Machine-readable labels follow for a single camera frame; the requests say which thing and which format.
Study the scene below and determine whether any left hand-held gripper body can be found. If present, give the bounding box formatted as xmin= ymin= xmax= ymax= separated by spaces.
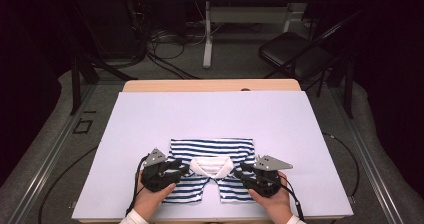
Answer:
xmin=140 ymin=147 xmax=174 ymax=194

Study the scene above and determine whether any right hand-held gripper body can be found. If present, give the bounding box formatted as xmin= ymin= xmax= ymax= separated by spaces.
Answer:
xmin=244 ymin=154 xmax=294 ymax=199

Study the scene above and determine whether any blue white striped baby romper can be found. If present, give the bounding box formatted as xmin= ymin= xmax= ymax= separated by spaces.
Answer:
xmin=162 ymin=137 xmax=257 ymax=204

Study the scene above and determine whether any person's left hand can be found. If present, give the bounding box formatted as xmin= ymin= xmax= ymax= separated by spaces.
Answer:
xmin=133 ymin=169 xmax=177 ymax=222

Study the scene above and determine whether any person's right hand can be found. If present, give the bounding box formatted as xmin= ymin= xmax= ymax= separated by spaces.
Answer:
xmin=248 ymin=171 xmax=295 ymax=224

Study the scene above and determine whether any black metal stand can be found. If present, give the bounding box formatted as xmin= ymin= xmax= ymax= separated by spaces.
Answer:
xmin=68 ymin=3 xmax=138 ymax=116

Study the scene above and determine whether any white-legged desk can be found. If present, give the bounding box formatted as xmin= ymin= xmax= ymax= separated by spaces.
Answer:
xmin=183 ymin=0 xmax=336 ymax=70

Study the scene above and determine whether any black folding chair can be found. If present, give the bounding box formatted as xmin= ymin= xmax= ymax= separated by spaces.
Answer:
xmin=258 ymin=8 xmax=368 ymax=99

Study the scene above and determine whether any left hand-held gripper cable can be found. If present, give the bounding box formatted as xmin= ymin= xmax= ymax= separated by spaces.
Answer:
xmin=125 ymin=154 xmax=149 ymax=217

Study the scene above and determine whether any hand-held gripper cable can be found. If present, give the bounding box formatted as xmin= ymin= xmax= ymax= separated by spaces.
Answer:
xmin=125 ymin=154 xmax=149 ymax=217
xmin=279 ymin=175 xmax=306 ymax=222

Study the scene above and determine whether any right hand-held gripper cable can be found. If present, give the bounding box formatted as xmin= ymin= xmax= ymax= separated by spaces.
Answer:
xmin=279 ymin=175 xmax=306 ymax=222

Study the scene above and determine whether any black floor cable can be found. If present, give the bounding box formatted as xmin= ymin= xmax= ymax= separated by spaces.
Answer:
xmin=37 ymin=146 xmax=99 ymax=224
xmin=322 ymin=132 xmax=361 ymax=198

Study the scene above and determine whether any bundle of floor cables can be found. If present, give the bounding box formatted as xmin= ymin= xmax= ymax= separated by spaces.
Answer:
xmin=144 ymin=30 xmax=201 ymax=80

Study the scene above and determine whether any metal floor rail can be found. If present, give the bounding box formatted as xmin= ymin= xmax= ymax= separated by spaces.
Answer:
xmin=6 ymin=83 xmax=99 ymax=224
xmin=328 ymin=87 xmax=406 ymax=224

